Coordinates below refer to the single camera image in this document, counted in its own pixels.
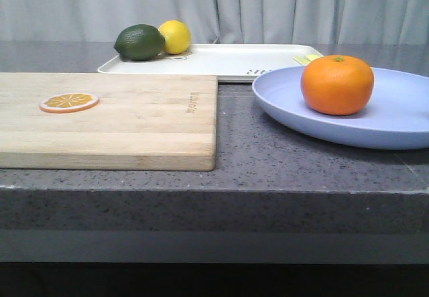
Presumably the wooden cutting board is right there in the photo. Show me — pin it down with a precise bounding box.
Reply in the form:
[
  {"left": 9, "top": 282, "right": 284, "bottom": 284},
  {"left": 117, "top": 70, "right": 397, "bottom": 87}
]
[{"left": 1, "top": 72, "right": 218, "bottom": 171}]

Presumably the cream white tray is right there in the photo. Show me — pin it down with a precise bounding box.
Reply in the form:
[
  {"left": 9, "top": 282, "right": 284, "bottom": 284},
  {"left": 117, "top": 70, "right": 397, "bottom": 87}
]
[{"left": 98, "top": 44, "right": 322, "bottom": 83}]

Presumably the orange slice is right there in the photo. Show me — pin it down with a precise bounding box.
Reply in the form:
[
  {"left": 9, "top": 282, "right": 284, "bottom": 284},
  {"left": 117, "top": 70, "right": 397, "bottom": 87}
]
[{"left": 39, "top": 93, "right": 100, "bottom": 113}]

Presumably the light blue plate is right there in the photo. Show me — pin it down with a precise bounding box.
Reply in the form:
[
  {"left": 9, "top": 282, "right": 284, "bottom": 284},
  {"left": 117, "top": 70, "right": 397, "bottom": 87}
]
[{"left": 252, "top": 66, "right": 428, "bottom": 150}]

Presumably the yellow lemon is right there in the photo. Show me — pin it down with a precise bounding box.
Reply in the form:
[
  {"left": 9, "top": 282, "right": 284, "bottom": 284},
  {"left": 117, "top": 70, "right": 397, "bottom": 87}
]
[{"left": 158, "top": 20, "right": 191, "bottom": 55}]

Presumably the orange fruit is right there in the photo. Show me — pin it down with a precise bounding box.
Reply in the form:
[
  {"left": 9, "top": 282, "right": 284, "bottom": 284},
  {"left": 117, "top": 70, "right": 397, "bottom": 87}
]
[{"left": 300, "top": 55, "right": 375, "bottom": 115}]

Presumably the yellow cutlery on tray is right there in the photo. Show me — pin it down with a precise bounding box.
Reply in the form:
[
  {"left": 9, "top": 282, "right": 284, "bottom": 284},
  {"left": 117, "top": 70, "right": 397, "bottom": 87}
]
[{"left": 292, "top": 54, "right": 322, "bottom": 66}]

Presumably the grey curtain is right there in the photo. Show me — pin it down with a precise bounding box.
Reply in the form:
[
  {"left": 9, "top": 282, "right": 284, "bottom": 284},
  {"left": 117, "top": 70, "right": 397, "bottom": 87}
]
[{"left": 1, "top": 0, "right": 428, "bottom": 45}]

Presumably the green lime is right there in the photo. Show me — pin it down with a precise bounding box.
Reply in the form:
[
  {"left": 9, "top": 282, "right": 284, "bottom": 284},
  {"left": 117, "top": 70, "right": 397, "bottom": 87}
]
[{"left": 114, "top": 24, "right": 165, "bottom": 61}]

